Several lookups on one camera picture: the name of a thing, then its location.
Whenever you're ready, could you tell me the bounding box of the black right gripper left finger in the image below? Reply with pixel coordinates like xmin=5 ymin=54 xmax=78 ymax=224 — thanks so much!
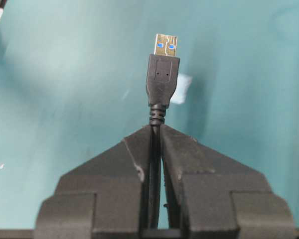
xmin=36 ymin=126 xmax=151 ymax=239

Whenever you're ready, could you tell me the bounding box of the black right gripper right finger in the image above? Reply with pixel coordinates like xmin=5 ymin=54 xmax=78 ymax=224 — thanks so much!
xmin=160 ymin=125 xmax=295 ymax=239

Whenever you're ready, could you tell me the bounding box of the black USB cable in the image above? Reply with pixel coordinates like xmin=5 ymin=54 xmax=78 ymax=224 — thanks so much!
xmin=141 ymin=33 xmax=181 ymax=230

